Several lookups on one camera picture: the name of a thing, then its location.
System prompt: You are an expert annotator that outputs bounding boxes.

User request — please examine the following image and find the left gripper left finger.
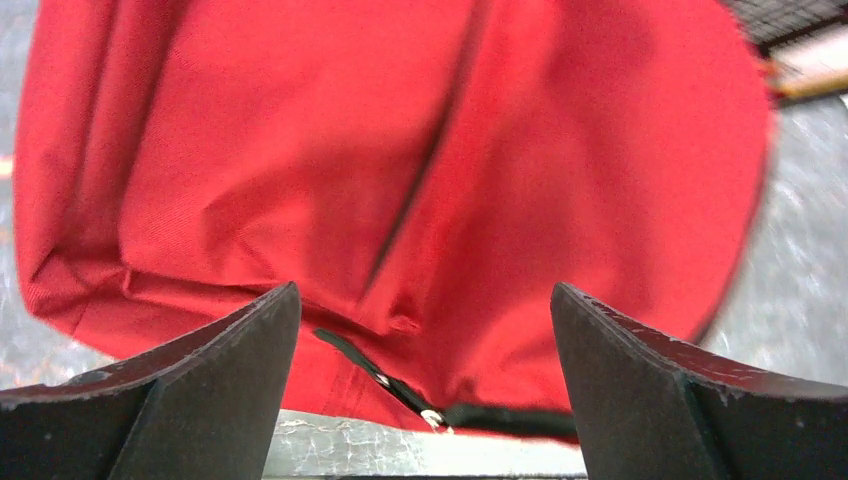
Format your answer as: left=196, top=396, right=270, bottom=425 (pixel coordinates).
left=1, top=284, right=301, bottom=479

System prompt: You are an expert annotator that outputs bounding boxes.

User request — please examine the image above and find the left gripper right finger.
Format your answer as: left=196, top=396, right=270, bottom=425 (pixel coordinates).
left=551, top=283, right=847, bottom=479

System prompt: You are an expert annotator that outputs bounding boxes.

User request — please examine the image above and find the red backpack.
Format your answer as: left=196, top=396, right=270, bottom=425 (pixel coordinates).
left=13, top=1, right=772, bottom=430

